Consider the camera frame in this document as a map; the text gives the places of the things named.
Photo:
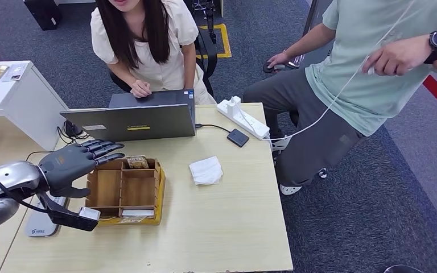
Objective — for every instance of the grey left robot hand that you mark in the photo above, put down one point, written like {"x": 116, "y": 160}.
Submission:
{"x": 67, "y": 162}

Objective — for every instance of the white ID card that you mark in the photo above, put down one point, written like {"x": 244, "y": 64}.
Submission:
{"x": 15, "y": 71}

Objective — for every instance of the person's right forearm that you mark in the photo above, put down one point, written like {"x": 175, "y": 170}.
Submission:
{"x": 309, "y": 41}
{"x": 122, "y": 73}

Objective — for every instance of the hotel room key card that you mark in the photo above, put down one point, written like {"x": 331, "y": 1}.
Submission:
{"x": 138, "y": 162}

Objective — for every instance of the grey ID reader box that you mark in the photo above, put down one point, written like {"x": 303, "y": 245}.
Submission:
{"x": 37, "y": 230}

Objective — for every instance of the printed card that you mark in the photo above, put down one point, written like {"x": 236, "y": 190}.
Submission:
{"x": 132, "y": 219}

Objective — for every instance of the white card stack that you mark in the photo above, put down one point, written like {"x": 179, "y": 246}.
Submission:
{"x": 137, "y": 213}

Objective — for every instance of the person's right hand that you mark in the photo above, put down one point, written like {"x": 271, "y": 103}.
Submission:
{"x": 141, "y": 89}
{"x": 278, "y": 59}

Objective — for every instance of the person's hand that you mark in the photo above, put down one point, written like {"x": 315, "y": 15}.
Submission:
{"x": 395, "y": 56}
{"x": 141, "y": 89}
{"x": 278, "y": 59}

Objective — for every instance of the person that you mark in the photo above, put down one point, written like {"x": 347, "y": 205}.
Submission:
{"x": 354, "y": 94}
{"x": 147, "y": 56}

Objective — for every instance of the black square card reader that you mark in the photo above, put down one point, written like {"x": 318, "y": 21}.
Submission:
{"x": 238, "y": 138}

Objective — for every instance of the person's left hand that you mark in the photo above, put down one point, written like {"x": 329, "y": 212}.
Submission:
{"x": 395, "y": 56}

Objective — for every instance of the black mouse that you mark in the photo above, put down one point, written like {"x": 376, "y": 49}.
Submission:
{"x": 71, "y": 129}

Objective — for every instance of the wooden organiser box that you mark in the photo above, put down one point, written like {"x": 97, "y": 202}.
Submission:
{"x": 135, "y": 188}

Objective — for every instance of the white cabinet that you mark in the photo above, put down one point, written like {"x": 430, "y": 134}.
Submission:
{"x": 22, "y": 101}

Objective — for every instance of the grey laptop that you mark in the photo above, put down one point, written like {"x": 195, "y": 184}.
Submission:
{"x": 135, "y": 123}

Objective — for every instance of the white tissue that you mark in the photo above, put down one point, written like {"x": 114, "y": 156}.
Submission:
{"x": 206, "y": 170}

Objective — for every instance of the black case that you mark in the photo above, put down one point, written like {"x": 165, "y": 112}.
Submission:
{"x": 43, "y": 13}

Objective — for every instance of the white charger plug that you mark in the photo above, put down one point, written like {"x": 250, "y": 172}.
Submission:
{"x": 235, "y": 104}

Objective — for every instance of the white power strip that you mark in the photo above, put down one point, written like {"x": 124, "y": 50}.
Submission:
{"x": 245, "y": 121}

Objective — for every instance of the black stand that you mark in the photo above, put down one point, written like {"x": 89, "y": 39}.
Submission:
{"x": 207, "y": 19}

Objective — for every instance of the white shoe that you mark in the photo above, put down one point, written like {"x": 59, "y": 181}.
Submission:
{"x": 278, "y": 144}
{"x": 290, "y": 189}

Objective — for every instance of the small white caster wheel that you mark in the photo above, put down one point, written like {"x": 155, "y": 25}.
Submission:
{"x": 323, "y": 173}

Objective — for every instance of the dark grey panel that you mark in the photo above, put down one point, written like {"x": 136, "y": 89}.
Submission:
{"x": 311, "y": 15}

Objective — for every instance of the white round controller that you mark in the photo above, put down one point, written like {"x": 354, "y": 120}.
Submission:
{"x": 370, "y": 70}

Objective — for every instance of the chrome round base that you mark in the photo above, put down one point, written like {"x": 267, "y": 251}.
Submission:
{"x": 403, "y": 269}

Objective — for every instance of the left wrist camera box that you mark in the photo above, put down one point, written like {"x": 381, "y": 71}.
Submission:
{"x": 88, "y": 213}

